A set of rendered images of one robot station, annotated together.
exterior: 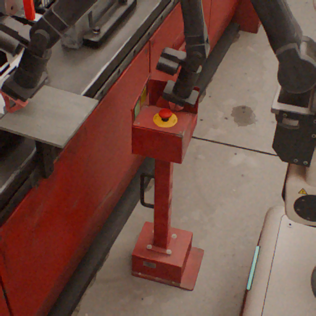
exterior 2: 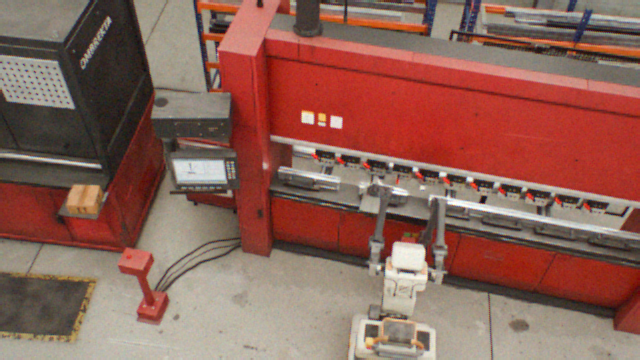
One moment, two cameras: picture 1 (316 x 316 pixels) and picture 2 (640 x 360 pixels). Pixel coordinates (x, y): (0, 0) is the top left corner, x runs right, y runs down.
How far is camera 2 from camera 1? 385 cm
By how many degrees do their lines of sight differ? 52
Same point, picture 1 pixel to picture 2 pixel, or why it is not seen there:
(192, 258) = not seen: hidden behind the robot
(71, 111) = (374, 208)
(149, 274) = not seen: hidden behind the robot
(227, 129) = (503, 317)
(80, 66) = (417, 210)
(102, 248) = not seen: hidden behind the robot
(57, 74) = (409, 204)
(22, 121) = (366, 198)
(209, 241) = (419, 314)
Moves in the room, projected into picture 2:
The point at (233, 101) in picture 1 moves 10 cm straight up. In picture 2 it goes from (530, 319) to (533, 313)
